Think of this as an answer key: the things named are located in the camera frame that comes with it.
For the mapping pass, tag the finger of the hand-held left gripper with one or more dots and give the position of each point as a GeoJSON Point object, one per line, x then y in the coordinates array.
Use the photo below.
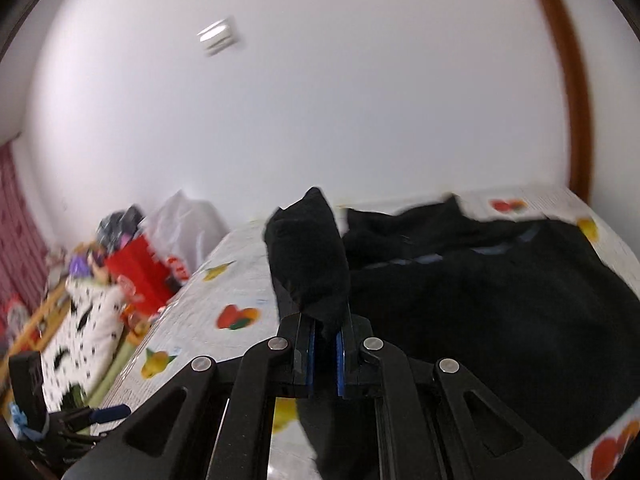
{"type": "Point", "coordinates": [107, 412]}

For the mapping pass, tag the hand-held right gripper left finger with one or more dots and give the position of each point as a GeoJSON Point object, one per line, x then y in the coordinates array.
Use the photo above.
{"type": "Point", "coordinates": [311, 360]}

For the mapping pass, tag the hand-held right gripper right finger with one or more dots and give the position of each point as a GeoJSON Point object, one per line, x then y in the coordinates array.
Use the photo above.
{"type": "Point", "coordinates": [341, 365]}

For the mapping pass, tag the black zip jacket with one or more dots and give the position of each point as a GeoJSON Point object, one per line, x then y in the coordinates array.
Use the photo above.
{"type": "Point", "coordinates": [500, 320]}

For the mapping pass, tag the white black-spotted cloth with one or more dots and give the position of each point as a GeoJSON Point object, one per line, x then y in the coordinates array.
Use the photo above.
{"type": "Point", "coordinates": [85, 330]}

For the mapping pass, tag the fruit print bed sheet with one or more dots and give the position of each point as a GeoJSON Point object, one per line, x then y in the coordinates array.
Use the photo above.
{"type": "Point", "coordinates": [200, 310]}

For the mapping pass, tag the red bag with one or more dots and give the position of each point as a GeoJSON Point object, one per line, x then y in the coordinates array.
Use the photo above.
{"type": "Point", "coordinates": [135, 270]}

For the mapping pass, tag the red patterned curtain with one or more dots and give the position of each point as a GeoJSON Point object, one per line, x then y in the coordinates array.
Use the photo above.
{"type": "Point", "coordinates": [15, 220]}

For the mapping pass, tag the white plastic bag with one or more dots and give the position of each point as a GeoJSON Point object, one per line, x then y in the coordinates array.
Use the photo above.
{"type": "Point", "coordinates": [195, 225]}

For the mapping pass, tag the dark patterned cloth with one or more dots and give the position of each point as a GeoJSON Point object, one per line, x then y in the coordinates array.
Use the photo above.
{"type": "Point", "coordinates": [120, 225]}

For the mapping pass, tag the wooden furniture frame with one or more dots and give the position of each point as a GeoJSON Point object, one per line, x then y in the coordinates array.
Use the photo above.
{"type": "Point", "coordinates": [35, 320]}

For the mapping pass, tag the white wall switch plate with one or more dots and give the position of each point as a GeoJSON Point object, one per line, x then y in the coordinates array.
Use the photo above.
{"type": "Point", "coordinates": [217, 35]}

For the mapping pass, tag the brown wooden door frame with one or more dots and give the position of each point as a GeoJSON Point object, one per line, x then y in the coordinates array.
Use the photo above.
{"type": "Point", "coordinates": [575, 110]}

